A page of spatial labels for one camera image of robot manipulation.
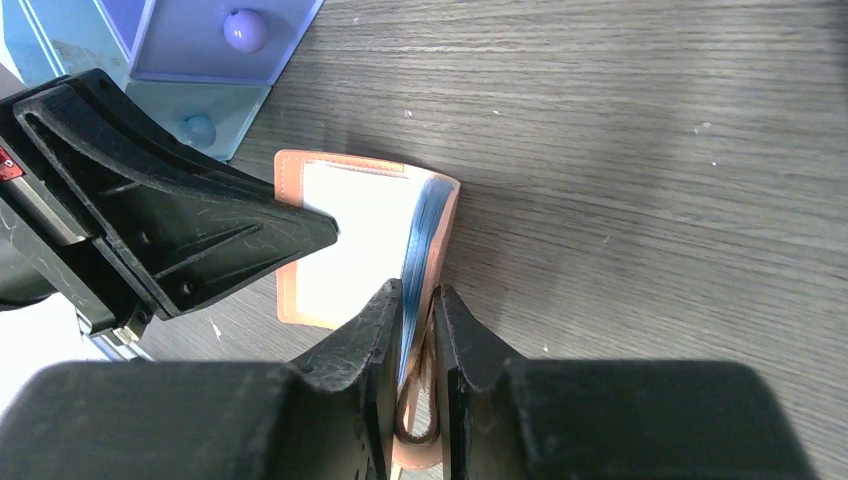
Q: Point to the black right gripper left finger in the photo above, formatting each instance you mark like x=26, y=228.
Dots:
x=327, y=414

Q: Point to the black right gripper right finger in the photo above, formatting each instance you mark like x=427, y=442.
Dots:
x=505, y=416

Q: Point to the blue purple drawer organizer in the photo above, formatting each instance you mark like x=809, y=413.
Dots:
x=200, y=69

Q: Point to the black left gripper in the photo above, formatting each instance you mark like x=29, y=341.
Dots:
x=103, y=205

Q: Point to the orange leather card holder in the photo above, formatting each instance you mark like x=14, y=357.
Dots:
x=395, y=222

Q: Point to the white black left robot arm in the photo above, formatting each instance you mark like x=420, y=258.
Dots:
x=99, y=203

